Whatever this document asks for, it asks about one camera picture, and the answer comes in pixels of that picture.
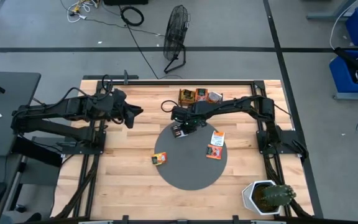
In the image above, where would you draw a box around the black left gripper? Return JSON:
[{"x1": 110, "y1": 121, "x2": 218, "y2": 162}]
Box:
[{"x1": 112, "y1": 88, "x2": 144, "y2": 129}]

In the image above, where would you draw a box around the black metal table frame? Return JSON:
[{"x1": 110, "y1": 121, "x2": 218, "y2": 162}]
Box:
[{"x1": 50, "y1": 70, "x2": 315, "y2": 224}]

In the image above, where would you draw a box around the wooden compartment tray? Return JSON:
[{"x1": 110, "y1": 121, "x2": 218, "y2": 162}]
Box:
[{"x1": 179, "y1": 88, "x2": 226, "y2": 108}]

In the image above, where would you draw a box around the coiled black cable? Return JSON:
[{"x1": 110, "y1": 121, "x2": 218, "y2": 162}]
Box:
[{"x1": 119, "y1": 5, "x2": 145, "y2": 27}]

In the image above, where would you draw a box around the grey metal table leg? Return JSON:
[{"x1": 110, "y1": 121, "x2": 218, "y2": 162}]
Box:
[{"x1": 306, "y1": 0, "x2": 358, "y2": 22}]

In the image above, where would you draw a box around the black floor fan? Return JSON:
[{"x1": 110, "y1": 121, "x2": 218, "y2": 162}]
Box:
[{"x1": 162, "y1": 4, "x2": 191, "y2": 75}]

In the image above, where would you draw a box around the thin black floor cable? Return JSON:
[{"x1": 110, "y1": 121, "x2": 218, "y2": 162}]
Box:
[{"x1": 59, "y1": 0, "x2": 167, "y2": 37}]

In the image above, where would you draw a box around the black cable bundle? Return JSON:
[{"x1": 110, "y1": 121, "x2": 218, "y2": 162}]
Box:
[
  {"x1": 264, "y1": 154, "x2": 313, "y2": 218},
  {"x1": 54, "y1": 154, "x2": 101, "y2": 218}
]

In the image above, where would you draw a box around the black box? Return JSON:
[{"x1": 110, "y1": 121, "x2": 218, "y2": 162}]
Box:
[{"x1": 103, "y1": 0, "x2": 149, "y2": 6}]

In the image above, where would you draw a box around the round grey woven mat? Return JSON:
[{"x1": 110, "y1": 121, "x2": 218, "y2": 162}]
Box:
[{"x1": 154, "y1": 118, "x2": 228, "y2": 191}]

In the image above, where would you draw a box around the green cactus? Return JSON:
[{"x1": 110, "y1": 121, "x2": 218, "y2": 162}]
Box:
[{"x1": 261, "y1": 184, "x2": 297, "y2": 208}]

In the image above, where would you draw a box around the white floor cable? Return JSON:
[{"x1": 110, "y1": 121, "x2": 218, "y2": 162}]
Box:
[{"x1": 329, "y1": 0, "x2": 358, "y2": 50}]

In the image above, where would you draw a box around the white and yellow cable bundle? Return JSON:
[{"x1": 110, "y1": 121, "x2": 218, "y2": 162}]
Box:
[{"x1": 66, "y1": 0, "x2": 101, "y2": 23}]

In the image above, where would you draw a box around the white hexagonal plant pot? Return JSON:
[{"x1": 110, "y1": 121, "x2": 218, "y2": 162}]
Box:
[{"x1": 241, "y1": 179, "x2": 283, "y2": 216}]

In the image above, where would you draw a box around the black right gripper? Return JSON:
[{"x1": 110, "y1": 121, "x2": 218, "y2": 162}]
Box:
[{"x1": 170, "y1": 106, "x2": 206, "y2": 138}]

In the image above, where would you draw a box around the black folded stand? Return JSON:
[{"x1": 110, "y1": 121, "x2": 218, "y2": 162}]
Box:
[{"x1": 334, "y1": 46, "x2": 358, "y2": 83}]

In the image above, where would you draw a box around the dark grey desk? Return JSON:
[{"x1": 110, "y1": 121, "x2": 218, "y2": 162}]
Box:
[{"x1": 0, "y1": 68, "x2": 42, "y2": 224}]

